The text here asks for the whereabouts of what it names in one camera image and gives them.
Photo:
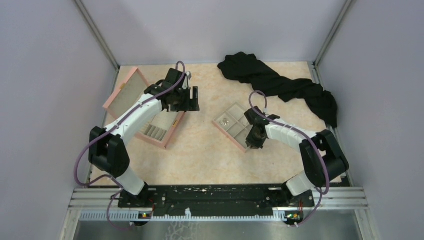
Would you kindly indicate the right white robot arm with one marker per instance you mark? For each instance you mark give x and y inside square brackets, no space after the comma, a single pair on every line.
[322,157]

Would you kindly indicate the white slotted cable duct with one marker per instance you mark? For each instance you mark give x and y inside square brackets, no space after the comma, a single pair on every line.
[140,216]

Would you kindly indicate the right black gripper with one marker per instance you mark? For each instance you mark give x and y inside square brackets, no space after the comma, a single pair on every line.
[255,144]

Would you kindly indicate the pink jewelry box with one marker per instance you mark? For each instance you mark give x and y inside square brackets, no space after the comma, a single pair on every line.
[147,123]

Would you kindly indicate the beige divided tray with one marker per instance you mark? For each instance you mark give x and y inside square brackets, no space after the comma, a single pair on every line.
[234,125]

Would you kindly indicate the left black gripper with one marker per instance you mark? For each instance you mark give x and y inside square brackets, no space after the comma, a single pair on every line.
[191,104]

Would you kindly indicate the black cloth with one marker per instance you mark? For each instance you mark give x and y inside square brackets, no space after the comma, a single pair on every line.
[247,69]

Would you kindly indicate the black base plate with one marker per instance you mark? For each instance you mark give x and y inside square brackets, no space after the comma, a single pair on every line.
[220,200]

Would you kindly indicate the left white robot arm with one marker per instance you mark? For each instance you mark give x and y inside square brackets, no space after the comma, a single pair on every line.
[107,149]

